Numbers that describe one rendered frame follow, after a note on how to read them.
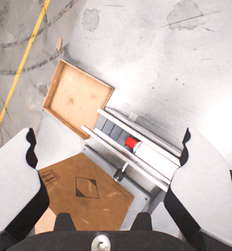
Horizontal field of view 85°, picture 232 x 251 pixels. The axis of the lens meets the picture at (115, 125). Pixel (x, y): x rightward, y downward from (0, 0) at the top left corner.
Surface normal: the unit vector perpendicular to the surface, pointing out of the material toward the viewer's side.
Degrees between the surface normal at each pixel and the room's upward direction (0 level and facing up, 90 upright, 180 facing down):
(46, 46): 0
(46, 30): 0
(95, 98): 0
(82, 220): 90
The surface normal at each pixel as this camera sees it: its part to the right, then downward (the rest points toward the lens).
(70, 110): -0.40, 0.07
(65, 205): 0.48, -0.84
